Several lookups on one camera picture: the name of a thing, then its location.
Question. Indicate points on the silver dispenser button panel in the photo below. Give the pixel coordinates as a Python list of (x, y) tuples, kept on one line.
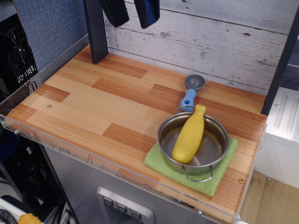
[(117, 209)]

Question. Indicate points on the white ridged side counter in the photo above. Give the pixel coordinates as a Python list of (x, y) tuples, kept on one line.
[(278, 155)]

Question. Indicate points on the dark grey right post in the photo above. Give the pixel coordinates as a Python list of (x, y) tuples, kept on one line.
[(282, 64)]

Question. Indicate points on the yellow toy banana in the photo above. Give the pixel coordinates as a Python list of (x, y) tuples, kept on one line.
[(190, 137)]

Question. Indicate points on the yellow black object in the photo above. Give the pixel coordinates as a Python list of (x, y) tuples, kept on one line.
[(7, 218)]

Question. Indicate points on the silver toy fridge cabinet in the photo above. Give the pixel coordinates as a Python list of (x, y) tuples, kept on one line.
[(80, 182)]

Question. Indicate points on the stainless steel pot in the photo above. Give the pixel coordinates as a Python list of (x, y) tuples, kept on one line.
[(212, 149)]

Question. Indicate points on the dark grey left post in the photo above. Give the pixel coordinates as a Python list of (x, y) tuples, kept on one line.
[(96, 30)]

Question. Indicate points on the dark grey post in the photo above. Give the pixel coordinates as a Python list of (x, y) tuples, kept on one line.
[(282, 64), (96, 30)]

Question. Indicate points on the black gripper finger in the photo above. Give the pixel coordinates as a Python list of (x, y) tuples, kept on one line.
[(115, 11), (148, 12)]

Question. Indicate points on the clear acrylic guard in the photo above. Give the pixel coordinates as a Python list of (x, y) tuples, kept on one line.
[(108, 115)]

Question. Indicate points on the green cloth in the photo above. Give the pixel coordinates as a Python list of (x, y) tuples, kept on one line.
[(155, 161)]

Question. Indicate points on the blue grey toy scoop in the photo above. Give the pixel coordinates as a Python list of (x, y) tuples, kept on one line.
[(194, 83)]

